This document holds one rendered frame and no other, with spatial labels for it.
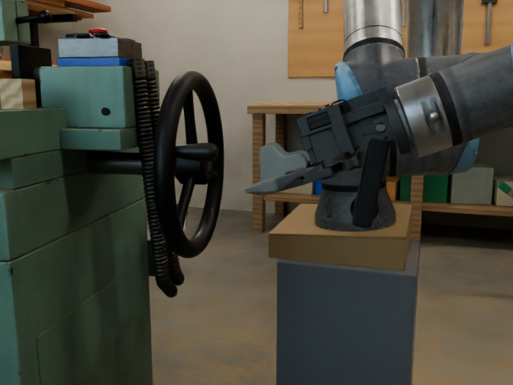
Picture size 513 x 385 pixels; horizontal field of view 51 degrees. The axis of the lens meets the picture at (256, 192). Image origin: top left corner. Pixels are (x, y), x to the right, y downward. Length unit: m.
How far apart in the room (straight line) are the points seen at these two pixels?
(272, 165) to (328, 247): 0.55
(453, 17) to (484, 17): 2.81
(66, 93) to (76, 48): 0.07
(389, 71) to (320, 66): 3.27
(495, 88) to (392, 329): 0.69
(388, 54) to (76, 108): 0.45
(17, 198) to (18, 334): 0.18
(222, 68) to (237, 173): 0.83
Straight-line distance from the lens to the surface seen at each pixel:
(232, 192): 4.31
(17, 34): 0.97
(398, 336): 1.21
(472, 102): 0.64
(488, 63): 0.66
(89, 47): 0.84
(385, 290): 1.18
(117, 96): 0.80
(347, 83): 0.75
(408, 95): 0.64
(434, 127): 0.64
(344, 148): 0.64
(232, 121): 4.24
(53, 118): 0.82
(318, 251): 1.20
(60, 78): 0.85
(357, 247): 1.18
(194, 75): 0.81
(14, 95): 0.79
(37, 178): 0.78
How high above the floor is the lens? 0.92
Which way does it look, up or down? 10 degrees down
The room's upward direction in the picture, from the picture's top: straight up
